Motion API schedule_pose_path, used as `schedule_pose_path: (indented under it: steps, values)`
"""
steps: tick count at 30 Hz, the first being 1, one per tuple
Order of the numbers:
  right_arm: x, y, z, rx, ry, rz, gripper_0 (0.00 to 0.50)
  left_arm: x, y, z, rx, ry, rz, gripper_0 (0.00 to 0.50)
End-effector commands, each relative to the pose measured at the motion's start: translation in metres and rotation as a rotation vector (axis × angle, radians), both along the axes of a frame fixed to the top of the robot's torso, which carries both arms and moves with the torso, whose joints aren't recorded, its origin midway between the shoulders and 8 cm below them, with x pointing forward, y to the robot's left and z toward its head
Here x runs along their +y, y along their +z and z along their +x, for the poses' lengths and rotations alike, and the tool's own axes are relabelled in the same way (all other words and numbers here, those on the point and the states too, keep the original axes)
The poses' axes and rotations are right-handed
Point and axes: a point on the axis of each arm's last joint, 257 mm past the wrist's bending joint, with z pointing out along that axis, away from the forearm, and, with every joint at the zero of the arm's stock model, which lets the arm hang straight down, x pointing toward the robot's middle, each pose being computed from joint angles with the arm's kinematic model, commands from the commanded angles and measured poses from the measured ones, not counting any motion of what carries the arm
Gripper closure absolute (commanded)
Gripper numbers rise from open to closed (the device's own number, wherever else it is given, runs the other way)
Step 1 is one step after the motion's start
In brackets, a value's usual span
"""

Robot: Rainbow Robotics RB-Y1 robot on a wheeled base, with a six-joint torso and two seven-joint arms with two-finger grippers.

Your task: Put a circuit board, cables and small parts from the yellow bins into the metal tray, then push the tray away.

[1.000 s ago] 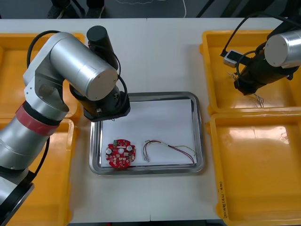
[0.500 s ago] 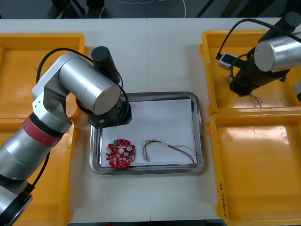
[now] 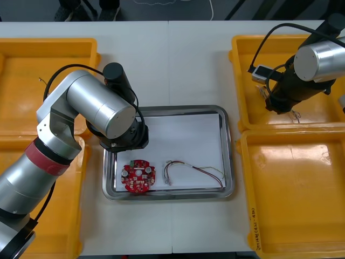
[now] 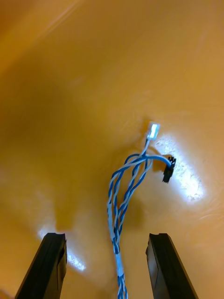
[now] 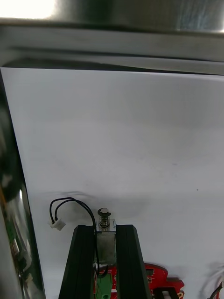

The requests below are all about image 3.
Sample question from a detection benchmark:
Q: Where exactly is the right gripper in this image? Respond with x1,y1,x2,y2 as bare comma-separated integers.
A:
265,63,303,115

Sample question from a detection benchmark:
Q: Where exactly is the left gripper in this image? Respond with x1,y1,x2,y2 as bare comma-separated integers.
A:
98,121,150,155

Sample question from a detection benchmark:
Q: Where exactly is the round red circuit board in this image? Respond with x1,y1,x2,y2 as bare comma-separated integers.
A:
120,159,158,195

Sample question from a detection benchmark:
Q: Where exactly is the red green-yellow wire harness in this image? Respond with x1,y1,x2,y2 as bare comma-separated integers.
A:
161,160,226,188

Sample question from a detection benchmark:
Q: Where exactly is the yellow-orange plastic bin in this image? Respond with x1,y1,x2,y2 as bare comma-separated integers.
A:
236,128,345,259
0,134,92,257
229,33,345,133
0,37,102,137

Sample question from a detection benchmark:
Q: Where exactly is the white paper sheet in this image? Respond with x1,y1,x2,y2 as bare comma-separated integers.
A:
114,113,226,193

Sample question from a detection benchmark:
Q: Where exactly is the steel tray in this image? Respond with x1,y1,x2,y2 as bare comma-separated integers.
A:
101,104,235,202

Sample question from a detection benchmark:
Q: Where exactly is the black furniture leg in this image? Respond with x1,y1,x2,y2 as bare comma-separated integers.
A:
225,0,247,21

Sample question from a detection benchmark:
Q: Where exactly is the person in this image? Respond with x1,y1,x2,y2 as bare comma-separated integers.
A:
54,0,121,22

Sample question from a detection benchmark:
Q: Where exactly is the white floor cable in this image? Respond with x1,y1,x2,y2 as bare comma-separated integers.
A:
133,0,215,21

